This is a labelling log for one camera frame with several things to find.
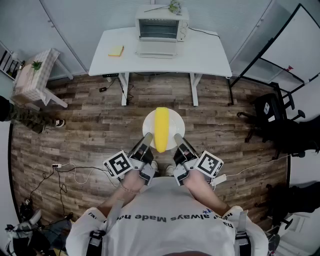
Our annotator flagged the white desk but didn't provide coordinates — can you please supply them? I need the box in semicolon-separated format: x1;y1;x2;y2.
88;26;233;107

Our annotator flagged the white microwave oven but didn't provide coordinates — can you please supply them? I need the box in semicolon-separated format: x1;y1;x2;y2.
134;4;190;60

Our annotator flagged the white power adapter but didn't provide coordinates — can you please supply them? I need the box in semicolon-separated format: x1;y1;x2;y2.
211;174;228;187

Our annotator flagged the person's right forearm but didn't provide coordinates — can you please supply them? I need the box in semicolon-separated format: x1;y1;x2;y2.
184;169;231;213

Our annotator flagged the grey left shoulder strap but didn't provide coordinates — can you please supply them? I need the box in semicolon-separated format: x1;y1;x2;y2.
87;199;125;256

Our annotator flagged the beaded bracelet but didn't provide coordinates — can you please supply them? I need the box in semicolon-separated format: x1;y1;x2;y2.
119;181;141;195

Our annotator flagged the white round plate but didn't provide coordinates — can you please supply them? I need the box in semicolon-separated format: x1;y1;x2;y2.
142;107;186;151

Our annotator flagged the grey shoulder strap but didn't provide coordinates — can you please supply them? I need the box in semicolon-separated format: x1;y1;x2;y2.
234;209;252;256
87;199;125;256

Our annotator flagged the wall shelf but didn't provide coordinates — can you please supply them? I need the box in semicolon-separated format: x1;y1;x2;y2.
0;41;26;81

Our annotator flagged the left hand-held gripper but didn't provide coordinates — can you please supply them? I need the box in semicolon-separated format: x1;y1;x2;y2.
103;132;157;186

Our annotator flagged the yellow corn cob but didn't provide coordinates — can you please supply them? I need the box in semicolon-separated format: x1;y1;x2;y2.
153;106;171;154

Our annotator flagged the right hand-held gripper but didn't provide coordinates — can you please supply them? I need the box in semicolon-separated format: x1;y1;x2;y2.
173;133;225;187

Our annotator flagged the black framed whiteboard stand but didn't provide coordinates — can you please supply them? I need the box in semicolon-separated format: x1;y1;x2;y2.
228;3;320;106

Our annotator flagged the grey right shoulder strap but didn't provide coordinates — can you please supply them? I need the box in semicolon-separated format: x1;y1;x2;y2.
234;209;252;256

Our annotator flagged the thin black cable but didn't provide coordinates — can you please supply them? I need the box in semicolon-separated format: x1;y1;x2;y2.
187;26;221;40

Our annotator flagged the person's left forearm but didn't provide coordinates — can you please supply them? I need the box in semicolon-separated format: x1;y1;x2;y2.
97;168;147;218

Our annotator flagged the black office chair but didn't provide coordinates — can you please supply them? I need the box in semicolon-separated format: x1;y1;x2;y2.
236;82;320;161

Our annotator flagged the black desk cable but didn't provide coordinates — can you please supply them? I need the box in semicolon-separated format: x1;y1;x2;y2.
109;77;135;105

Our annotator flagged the yellow bread slice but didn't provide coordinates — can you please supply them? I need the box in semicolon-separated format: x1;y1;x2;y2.
107;45;125;58

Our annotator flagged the person's white printed shirt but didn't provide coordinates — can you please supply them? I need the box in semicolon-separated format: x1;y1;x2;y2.
65;176;270;256

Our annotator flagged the artificial flower bouquet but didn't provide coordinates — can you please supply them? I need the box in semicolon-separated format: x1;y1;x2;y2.
143;0;185;15

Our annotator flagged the white adapter cable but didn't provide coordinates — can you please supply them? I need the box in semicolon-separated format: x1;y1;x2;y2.
224;154;292;177

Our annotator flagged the black electronics box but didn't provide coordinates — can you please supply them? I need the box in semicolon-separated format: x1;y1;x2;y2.
19;197;33;213

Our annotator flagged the small checkered side table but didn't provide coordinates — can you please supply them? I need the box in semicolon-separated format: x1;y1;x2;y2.
11;48;75;112

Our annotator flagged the checkered tablecloth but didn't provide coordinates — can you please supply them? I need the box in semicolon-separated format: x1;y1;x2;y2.
12;48;61;105

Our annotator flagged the black floor cable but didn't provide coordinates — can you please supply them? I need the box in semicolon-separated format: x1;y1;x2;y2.
29;166;118;218

